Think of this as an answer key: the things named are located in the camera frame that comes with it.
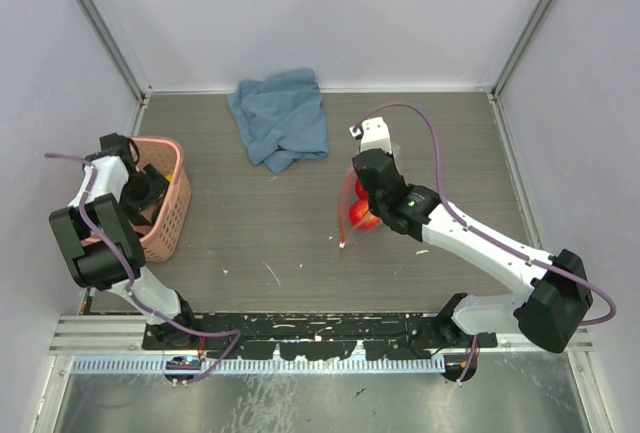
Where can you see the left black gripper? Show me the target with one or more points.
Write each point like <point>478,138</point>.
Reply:
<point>157,189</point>

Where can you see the red yellow mango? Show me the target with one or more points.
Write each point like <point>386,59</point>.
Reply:
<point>360,190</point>

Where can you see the red apple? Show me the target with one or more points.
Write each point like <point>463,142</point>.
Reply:
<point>360,216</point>

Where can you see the clear orange zip bag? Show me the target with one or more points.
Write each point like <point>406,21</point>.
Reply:
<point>347,196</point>

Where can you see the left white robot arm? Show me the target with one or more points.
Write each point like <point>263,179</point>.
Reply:
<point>102,252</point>

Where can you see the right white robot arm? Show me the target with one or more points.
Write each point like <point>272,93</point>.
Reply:
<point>548,296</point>

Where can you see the pink plastic basket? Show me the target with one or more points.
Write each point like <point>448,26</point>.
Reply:
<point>109,170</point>

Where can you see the blue cloth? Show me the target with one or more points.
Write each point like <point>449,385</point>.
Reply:
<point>281,119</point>

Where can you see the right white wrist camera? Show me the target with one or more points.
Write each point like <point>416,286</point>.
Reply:
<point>372,133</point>

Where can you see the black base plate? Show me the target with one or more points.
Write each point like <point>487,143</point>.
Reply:
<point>395,336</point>

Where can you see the grey slotted cable duct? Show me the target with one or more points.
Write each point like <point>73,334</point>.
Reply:
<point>185,365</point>

